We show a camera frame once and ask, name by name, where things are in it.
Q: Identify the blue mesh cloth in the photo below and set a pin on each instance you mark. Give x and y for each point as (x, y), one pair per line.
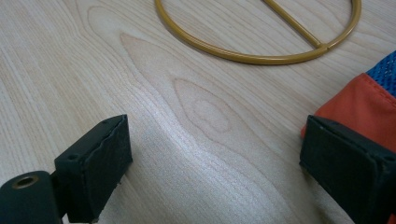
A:
(385, 70)

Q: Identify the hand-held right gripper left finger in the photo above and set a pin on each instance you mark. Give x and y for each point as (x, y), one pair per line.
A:
(93, 168)

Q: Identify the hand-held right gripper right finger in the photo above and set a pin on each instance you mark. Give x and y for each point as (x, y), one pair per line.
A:
(345, 168)

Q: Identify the orange cloth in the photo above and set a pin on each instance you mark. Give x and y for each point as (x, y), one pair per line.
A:
(364, 105)

